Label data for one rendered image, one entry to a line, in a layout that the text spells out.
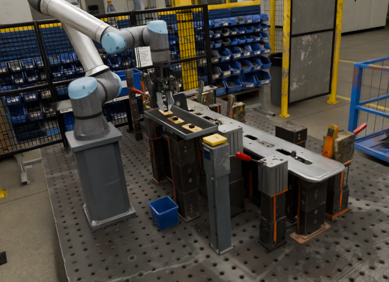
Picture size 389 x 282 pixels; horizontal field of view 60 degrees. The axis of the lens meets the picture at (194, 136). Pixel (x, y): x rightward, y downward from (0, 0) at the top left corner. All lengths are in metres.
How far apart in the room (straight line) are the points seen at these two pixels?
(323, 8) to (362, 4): 8.36
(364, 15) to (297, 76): 8.80
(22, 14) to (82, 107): 6.84
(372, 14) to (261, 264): 12.78
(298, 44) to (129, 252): 3.80
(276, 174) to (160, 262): 0.54
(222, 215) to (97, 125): 0.62
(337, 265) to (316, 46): 3.91
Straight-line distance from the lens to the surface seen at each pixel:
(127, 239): 1.50
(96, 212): 1.58
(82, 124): 1.45
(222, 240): 1.33
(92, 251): 1.49
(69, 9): 1.40
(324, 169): 1.30
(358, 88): 3.41
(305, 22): 4.75
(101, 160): 1.47
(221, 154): 1.14
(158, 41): 1.34
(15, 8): 8.20
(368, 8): 13.54
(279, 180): 1.23
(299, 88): 4.87
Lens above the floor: 1.61
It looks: 22 degrees down
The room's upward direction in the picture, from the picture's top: 5 degrees counter-clockwise
